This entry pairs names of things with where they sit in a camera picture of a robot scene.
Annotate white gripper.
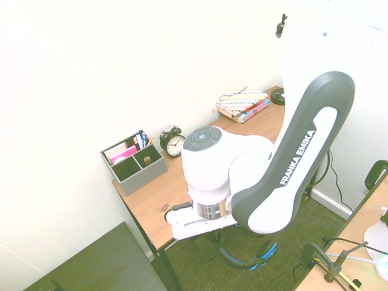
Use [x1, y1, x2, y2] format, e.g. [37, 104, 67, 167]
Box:
[167, 211, 238, 244]

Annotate black and blue headphones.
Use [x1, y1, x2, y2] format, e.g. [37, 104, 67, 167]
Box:
[215, 238, 279, 272]

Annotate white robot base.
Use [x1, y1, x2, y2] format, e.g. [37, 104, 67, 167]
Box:
[363, 206, 388, 275]

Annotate black headphone hanger hook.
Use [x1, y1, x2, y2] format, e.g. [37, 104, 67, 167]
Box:
[192, 233, 219, 262]

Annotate black C-clamp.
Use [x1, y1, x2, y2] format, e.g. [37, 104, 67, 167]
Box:
[292, 241, 327, 283]

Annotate grey desk organizer box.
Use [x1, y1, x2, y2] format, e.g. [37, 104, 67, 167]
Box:
[100, 135, 169, 196]

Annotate black twin-bell alarm clock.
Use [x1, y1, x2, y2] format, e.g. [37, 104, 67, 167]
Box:
[159, 124, 187, 159]

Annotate black cabinet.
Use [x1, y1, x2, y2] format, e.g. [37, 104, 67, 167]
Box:
[21, 221, 169, 291]

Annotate blue and white marker pens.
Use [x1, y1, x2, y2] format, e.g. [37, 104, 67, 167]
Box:
[134, 130, 150, 150]

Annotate pink sticky note pad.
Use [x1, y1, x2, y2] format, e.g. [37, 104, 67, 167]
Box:
[109, 145, 138, 166]

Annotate yellow strip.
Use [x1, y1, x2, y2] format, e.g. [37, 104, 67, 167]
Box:
[314, 257, 362, 291]

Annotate red and blue book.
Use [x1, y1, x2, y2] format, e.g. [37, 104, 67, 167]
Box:
[233, 98, 272, 124]

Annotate beige note pad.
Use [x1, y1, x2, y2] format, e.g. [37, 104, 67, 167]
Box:
[104, 141, 128, 159]

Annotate large black table clamp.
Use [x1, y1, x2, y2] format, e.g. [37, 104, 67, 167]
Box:
[363, 159, 388, 195]

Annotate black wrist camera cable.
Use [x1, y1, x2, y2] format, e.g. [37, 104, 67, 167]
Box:
[164, 201, 194, 224]

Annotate wooden desk with black frame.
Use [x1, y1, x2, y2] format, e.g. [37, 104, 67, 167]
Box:
[111, 85, 334, 291]

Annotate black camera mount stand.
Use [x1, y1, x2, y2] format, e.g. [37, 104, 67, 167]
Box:
[323, 237, 370, 283]

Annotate black lamp power cable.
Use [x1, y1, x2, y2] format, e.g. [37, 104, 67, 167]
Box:
[328, 150, 354, 213]

